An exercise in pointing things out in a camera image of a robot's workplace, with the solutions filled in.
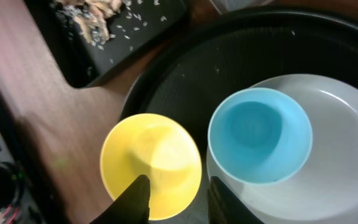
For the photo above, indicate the black rectangular tray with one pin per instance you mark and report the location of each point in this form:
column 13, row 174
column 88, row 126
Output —
column 79, row 76

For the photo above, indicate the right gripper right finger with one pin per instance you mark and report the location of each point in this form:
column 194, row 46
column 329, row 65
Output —
column 225, row 208

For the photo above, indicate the black round tray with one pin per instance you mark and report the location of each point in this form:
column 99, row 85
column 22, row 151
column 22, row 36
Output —
column 243, row 48

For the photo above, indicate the yellow bowl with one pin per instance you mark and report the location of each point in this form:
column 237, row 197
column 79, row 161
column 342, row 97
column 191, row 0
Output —
column 160, row 148

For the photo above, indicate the blue cup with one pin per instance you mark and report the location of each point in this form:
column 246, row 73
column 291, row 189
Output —
column 260, row 136

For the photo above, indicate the grey plate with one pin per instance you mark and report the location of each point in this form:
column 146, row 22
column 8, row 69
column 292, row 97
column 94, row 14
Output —
column 325, row 190

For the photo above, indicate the food scraps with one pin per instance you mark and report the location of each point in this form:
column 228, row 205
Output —
column 104, row 34

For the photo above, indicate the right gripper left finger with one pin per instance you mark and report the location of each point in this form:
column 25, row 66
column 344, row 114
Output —
column 131, row 207

